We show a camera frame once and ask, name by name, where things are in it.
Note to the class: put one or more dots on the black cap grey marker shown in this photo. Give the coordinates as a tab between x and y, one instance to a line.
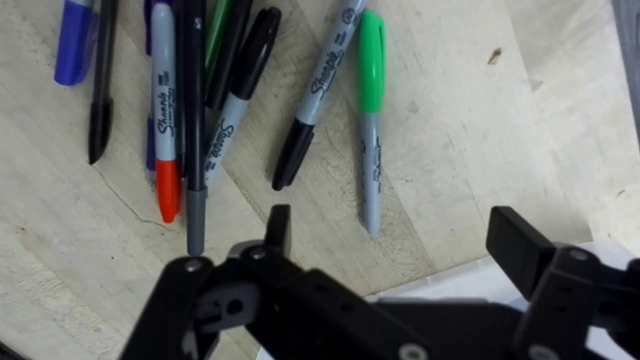
252	65
325	75

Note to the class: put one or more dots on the green pen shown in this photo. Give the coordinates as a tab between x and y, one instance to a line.
218	30

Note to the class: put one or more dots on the blue marker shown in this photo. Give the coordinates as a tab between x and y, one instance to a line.
75	45

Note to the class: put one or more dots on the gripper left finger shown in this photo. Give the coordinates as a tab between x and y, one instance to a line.
280	300

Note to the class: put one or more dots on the black pen with grey end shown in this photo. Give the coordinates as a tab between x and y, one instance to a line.
195	100

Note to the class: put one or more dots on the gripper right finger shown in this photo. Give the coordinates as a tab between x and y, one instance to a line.
565	290

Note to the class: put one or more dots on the green cap grey marker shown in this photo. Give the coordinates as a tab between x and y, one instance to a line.
371	75

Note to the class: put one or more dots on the purple marker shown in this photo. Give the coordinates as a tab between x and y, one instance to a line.
149	145

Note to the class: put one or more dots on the slim black pen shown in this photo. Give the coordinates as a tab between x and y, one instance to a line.
102	100

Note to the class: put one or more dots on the red cap grey marker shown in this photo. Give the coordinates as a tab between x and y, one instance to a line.
165	110

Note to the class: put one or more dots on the grey post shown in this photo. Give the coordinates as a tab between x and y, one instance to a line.
629	55

